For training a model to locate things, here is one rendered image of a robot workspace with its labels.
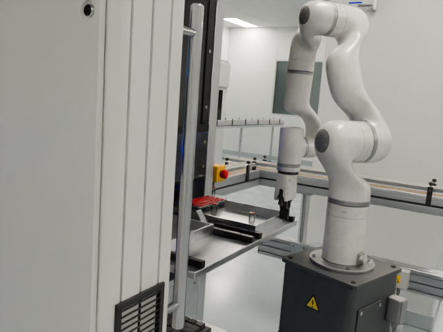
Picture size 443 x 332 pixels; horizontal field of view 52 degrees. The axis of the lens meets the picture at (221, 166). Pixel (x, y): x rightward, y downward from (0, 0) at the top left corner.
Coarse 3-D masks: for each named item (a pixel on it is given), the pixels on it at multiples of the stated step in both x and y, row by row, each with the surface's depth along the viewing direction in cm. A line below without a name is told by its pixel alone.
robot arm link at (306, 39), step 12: (300, 12) 136; (312, 12) 133; (324, 12) 133; (336, 12) 134; (300, 24) 137; (312, 24) 134; (324, 24) 134; (300, 36) 148; (312, 36) 140; (300, 48) 151; (312, 48) 149; (300, 60) 152; (312, 60) 153
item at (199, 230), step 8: (176, 216) 156; (176, 224) 156; (192, 224) 152; (200, 224) 151; (208, 224) 149; (176, 232) 148; (192, 232) 138; (200, 232) 142; (208, 232) 146; (192, 240) 139
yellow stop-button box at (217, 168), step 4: (216, 164) 202; (220, 164) 202; (216, 168) 196; (220, 168) 198; (224, 168) 201; (216, 172) 196; (220, 172) 198; (216, 176) 197; (220, 176) 198; (216, 180) 197; (220, 180) 200
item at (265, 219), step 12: (228, 204) 185; (240, 204) 182; (192, 216) 163; (204, 216) 160; (216, 216) 171; (228, 216) 172; (240, 216) 174; (264, 216) 176; (276, 216) 164; (252, 228) 151; (264, 228) 157
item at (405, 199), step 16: (240, 160) 270; (256, 160) 272; (272, 176) 258; (304, 176) 248; (320, 176) 254; (304, 192) 249; (320, 192) 244; (384, 192) 227; (400, 192) 223; (416, 192) 224; (432, 192) 226; (400, 208) 224; (416, 208) 220; (432, 208) 216
